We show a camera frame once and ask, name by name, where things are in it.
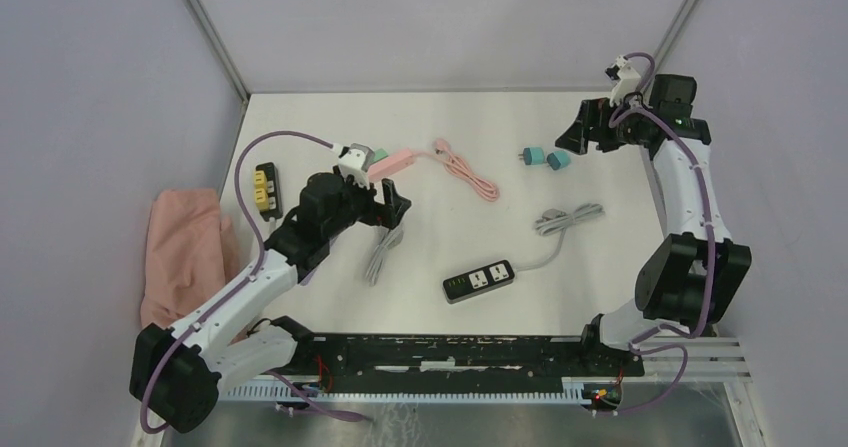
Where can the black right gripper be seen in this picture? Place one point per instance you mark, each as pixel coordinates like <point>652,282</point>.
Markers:
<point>593,113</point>

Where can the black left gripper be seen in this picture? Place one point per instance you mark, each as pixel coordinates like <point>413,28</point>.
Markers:
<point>387,215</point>

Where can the teal USB charger plug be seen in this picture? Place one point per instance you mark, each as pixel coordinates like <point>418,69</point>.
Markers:
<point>558,160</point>
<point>532,156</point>

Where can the black power strip green USB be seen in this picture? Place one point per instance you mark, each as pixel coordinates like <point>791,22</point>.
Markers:
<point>478,281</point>

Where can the pink power strip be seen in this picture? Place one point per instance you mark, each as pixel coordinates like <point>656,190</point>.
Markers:
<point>392,164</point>

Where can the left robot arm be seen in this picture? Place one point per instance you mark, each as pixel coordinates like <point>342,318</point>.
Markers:
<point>179,372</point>

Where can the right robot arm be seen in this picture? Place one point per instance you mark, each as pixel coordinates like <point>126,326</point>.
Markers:
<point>688,283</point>

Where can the yellow charger plug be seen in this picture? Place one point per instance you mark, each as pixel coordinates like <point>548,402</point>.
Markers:
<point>262,199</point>
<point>259,179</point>

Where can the small black power strip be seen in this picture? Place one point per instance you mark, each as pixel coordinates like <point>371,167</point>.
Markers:
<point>275,211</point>

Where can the pink cloth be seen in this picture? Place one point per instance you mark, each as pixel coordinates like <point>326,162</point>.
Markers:
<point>192,252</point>

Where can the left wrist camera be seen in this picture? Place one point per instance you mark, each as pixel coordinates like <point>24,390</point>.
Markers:
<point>353,163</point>

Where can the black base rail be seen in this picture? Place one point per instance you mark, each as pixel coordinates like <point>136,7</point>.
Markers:
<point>440,364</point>

